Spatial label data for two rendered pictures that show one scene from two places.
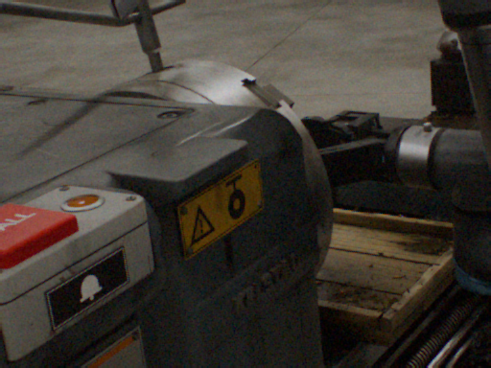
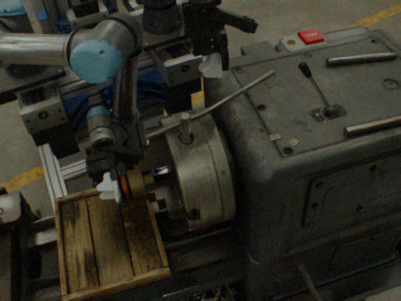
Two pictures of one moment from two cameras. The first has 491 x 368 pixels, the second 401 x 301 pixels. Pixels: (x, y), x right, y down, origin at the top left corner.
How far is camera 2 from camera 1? 1.77 m
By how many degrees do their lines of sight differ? 104
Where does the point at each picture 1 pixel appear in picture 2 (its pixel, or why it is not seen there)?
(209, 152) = (252, 46)
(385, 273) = (104, 208)
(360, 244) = (83, 235)
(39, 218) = (304, 34)
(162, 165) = (265, 47)
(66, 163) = (282, 60)
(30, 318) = not seen: hidden behind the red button
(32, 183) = (294, 56)
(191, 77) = not seen: hidden behind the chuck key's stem
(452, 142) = (105, 122)
